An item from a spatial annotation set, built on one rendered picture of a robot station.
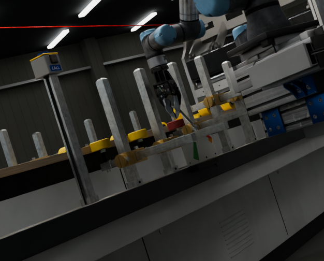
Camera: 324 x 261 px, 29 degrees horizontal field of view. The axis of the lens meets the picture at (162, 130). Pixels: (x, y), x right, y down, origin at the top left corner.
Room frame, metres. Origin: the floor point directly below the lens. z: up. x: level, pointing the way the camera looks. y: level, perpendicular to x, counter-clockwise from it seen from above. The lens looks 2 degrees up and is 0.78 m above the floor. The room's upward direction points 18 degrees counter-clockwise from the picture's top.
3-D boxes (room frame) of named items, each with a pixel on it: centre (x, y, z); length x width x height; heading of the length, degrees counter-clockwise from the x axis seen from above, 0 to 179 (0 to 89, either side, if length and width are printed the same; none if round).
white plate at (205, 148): (2.71, -0.13, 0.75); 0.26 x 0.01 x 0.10; 146
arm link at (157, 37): (2.42, -0.13, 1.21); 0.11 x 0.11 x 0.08; 26
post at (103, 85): (2.33, 0.16, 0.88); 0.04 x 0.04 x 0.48; 56
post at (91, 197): (2.11, 0.30, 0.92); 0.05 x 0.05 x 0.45; 56
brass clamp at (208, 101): (2.97, -0.28, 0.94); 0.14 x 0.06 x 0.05; 146
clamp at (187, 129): (2.76, -0.14, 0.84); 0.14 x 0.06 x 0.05; 146
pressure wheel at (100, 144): (2.44, 0.24, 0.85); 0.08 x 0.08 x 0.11
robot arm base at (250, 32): (2.06, -0.43, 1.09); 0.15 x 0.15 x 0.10
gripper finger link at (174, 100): (2.49, -0.08, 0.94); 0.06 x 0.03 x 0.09; 166
